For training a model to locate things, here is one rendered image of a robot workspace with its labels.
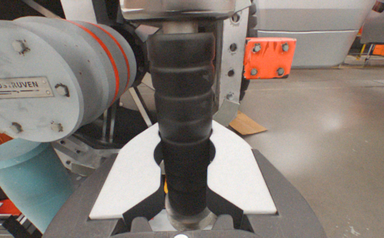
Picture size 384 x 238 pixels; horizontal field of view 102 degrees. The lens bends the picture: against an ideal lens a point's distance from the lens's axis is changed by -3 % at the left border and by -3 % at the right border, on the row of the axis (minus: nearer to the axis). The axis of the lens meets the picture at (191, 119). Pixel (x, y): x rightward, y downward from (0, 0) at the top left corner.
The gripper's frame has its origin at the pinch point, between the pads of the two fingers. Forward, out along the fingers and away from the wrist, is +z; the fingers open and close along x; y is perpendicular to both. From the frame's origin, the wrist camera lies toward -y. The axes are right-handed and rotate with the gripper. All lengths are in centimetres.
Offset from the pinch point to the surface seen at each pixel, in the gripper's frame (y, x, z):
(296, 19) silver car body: -11, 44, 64
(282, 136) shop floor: 83, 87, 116
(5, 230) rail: 53, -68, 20
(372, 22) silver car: -16, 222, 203
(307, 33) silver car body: -6, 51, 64
